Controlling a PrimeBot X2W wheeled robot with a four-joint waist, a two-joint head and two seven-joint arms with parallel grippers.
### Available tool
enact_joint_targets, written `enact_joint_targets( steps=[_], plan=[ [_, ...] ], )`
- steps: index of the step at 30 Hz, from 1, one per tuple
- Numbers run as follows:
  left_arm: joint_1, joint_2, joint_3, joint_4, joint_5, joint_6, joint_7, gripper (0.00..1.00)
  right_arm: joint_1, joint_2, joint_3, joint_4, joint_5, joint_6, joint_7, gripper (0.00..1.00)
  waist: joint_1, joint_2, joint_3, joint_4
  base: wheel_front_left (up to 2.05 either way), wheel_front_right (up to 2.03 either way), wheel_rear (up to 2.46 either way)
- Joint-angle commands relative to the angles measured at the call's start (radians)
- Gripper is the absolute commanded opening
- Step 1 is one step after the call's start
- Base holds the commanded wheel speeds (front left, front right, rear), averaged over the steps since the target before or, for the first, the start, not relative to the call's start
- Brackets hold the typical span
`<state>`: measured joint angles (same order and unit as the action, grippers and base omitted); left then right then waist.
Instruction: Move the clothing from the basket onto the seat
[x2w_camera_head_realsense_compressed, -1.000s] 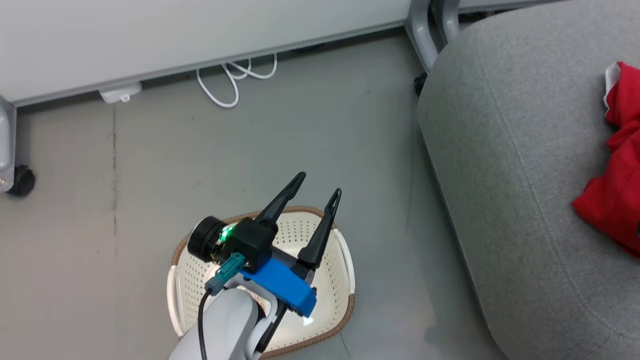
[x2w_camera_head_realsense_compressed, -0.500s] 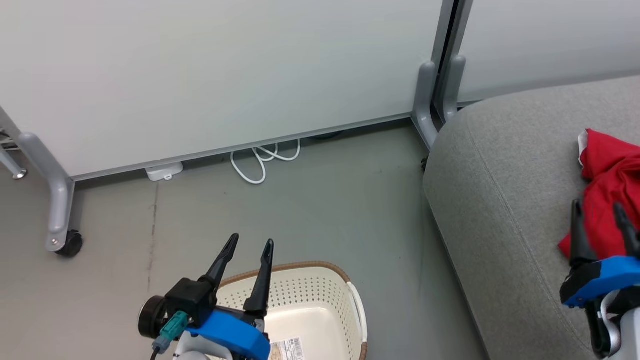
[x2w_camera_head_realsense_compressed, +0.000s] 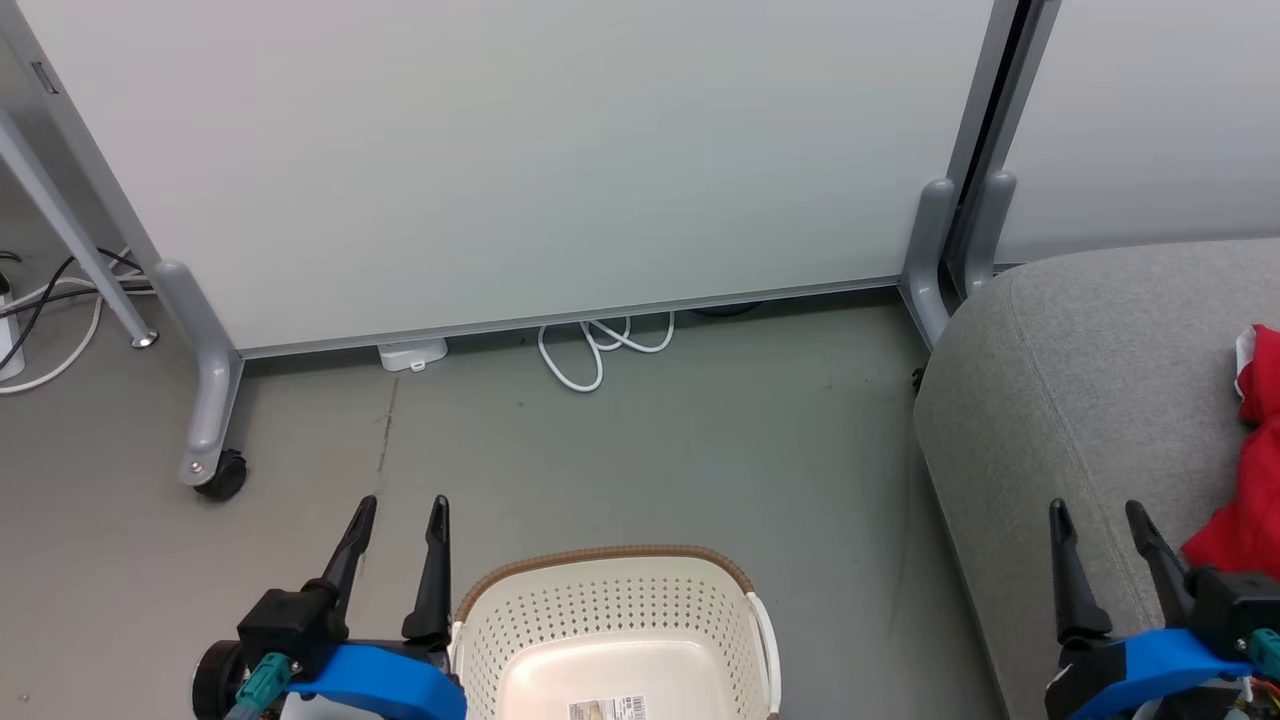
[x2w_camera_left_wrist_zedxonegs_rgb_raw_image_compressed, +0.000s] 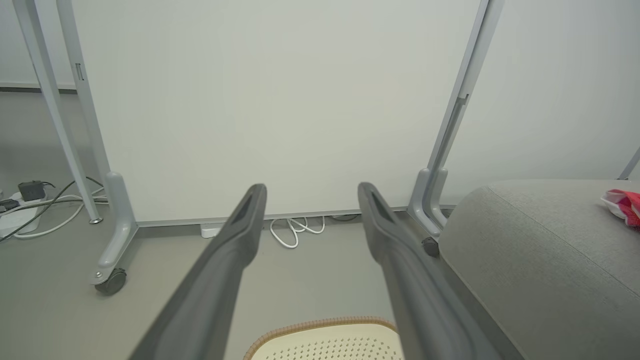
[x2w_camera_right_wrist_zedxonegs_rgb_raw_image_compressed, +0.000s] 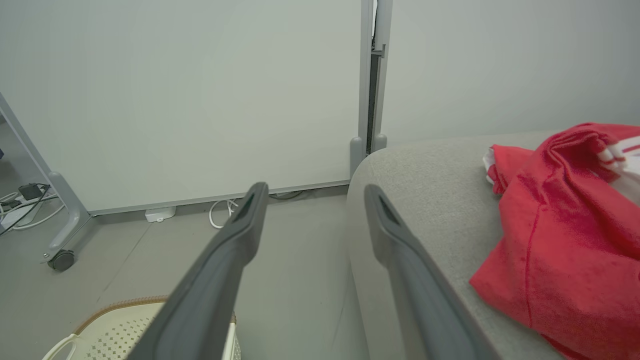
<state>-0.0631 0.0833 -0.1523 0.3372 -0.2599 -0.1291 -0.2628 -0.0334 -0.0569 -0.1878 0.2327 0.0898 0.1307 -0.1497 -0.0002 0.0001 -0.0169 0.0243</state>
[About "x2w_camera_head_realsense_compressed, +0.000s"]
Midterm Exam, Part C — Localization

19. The black caster wheel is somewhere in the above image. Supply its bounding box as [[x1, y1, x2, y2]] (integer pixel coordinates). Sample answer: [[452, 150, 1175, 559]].
[[193, 448, 248, 501]]

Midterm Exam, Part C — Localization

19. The cream perforated laundry basket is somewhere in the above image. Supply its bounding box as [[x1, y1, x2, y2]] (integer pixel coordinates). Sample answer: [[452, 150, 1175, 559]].
[[448, 545, 783, 720]]

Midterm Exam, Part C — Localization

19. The long white floor cable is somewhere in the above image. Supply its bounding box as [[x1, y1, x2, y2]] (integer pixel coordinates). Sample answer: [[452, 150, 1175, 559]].
[[0, 250, 156, 396]]

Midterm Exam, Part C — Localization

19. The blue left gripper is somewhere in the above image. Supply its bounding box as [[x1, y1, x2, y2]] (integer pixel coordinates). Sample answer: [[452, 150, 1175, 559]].
[[285, 494, 468, 720]]

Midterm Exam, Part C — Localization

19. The large white partition panel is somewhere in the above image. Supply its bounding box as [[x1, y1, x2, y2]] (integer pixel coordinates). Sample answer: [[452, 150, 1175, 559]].
[[0, 0, 1016, 359]]

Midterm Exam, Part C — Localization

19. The narrow white partition panel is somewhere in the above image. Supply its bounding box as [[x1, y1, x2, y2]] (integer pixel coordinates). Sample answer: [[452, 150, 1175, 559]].
[[985, 0, 1280, 266]]

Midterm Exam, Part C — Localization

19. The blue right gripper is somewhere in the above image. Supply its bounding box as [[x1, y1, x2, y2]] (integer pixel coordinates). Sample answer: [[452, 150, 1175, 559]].
[[1045, 498, 1257, 720]]

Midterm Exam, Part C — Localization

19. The small white adapter box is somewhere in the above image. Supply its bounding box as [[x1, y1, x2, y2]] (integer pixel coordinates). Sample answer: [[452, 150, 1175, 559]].
[[377, 338, 449, 373]]

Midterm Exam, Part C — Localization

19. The white power strip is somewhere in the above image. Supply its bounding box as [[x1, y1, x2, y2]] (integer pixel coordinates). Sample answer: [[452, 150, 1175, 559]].
[[0, 290, 26, 383]]

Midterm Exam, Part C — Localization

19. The grey partition foot with caster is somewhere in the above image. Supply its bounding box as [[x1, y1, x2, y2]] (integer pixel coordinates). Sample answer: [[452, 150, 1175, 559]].
[[153, 260, 246, 488]]

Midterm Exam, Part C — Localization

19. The printed basket sticker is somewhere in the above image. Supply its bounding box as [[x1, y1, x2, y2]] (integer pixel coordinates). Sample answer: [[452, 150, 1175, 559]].
[[568, 696, 647, 720]]

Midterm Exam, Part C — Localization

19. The grey metal table leg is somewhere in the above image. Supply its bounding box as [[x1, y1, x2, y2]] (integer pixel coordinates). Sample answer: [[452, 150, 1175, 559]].
[[0, 110, 159, 349]]

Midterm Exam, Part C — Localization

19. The grey fabric sofa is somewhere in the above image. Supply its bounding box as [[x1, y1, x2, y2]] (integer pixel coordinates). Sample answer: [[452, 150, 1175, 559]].
[[912, 237, 1280, 720]]

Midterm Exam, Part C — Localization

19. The coiled white floor cable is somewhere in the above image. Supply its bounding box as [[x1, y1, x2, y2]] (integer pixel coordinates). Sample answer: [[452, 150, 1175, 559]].
[[538, 312, 676, 393]]

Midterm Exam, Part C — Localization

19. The black floor cable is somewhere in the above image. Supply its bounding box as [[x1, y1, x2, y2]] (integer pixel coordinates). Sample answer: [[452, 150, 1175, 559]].
[[0, 250, 151, 346]]

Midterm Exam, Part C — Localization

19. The red and white clothing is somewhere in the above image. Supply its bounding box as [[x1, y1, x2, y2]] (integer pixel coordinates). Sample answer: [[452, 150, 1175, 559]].
[[1180, 323, 1280, 581]]

